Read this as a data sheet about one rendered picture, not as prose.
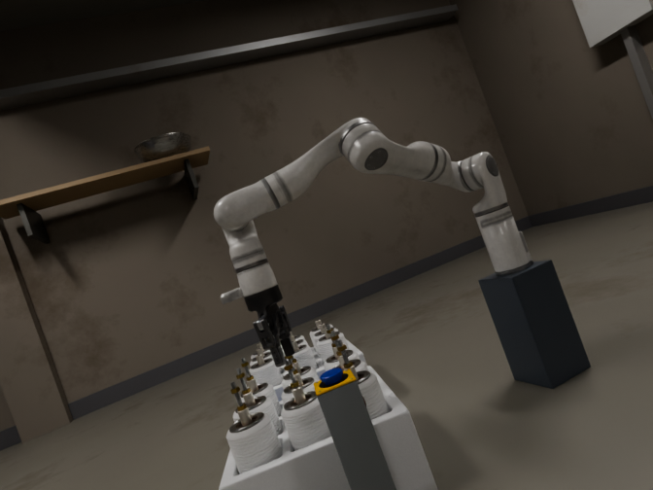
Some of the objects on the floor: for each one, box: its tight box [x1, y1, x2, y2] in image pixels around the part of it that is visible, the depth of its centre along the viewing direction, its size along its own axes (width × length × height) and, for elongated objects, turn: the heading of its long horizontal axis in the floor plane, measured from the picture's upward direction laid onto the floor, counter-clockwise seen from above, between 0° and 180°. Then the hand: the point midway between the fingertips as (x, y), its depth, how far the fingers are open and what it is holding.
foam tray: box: [219, 366, 438, 490], centre depth 105 cm, size 39×39×18 cm
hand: (284, 354), depth 93 cm, fingers open, 6 cm apart
